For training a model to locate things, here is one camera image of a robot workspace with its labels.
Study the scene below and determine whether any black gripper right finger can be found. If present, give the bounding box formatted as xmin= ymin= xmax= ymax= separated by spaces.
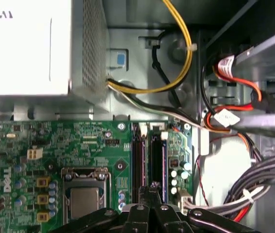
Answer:
xmin=151 ymin=182 xmax=258 ymax=233

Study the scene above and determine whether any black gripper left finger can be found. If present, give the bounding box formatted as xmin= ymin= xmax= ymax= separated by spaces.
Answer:
xmin=51 ymin=185 xmax=151 ymax=233

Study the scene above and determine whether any black RAM slot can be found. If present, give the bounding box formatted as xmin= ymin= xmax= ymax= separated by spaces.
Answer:
xmin=131 ymin=122 xmax=140 ymax=204
xmin=150 ymin=135 xmax=162 ymax=185
xmin=160 ymin=131 xmax=169 ymax=204

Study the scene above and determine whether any metal locking lever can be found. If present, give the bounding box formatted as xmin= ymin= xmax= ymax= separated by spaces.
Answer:
xmin=104 ymin=168 xmax=113 ymax=212

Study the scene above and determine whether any silver CPU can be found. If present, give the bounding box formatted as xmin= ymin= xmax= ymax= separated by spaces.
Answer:
xmin=70 ymin=187 xmax=99 ymax=219

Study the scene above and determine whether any metal socket cover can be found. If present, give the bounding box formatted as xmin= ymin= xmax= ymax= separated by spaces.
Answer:
xmin=63 ymin=178 xmax=108 ymax=226

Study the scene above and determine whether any green motherboard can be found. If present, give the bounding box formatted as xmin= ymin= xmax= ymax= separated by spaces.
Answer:
xmin=0 ymin=120 xmax=194 ymax=233

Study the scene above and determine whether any white power connector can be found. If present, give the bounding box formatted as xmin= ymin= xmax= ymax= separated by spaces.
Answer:
xmin=26 ymin=147 xmax=43 ymax=160

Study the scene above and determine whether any blue release latch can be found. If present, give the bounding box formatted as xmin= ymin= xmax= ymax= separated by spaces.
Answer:
xmin=107 ymin=48 xmax=129 ymax=71

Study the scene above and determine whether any black PC case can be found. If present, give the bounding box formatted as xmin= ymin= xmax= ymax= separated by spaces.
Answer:
xmin=0 ymin=0 xmax=275 ymax=233

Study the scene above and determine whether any metal disk bay cage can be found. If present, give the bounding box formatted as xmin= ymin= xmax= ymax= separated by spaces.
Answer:
xmin=197 ymin=0 xmax=275 ymax=136

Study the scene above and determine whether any grey power supply box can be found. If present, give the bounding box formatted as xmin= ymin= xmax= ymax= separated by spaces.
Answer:
xmin=0 ymin=0 xmax=111 ymax=114

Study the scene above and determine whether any dark cable bundle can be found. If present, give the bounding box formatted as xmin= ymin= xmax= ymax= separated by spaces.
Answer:
xmin=182 ymin=150 xmax=275 ymax=223

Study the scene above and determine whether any black white wire bundle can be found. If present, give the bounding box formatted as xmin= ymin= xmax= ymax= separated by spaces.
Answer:
xmin=106 ymin=79 xmax=207 ymax=131

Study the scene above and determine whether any orange red wire bundle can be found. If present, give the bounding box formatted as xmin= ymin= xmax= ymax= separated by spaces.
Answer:
xmin=201 ymin=54 xmax=265 ymax=161

